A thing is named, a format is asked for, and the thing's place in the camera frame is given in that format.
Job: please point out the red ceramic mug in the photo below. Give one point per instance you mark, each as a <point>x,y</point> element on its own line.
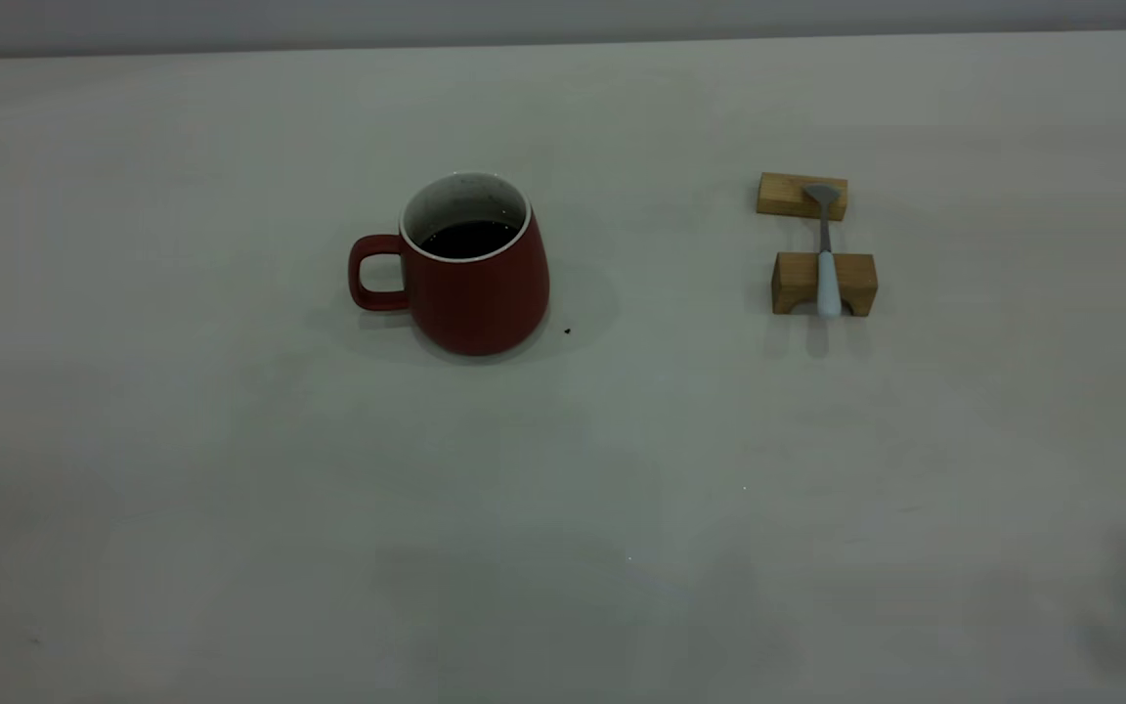
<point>485,303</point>

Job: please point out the dark coffee liquid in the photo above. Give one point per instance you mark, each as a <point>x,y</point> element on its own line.
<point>470,240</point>

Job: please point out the arched wooden block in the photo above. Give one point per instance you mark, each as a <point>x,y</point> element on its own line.
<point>798,276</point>

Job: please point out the flat rectangular wooden block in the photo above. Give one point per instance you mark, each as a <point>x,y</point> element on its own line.
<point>778,196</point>

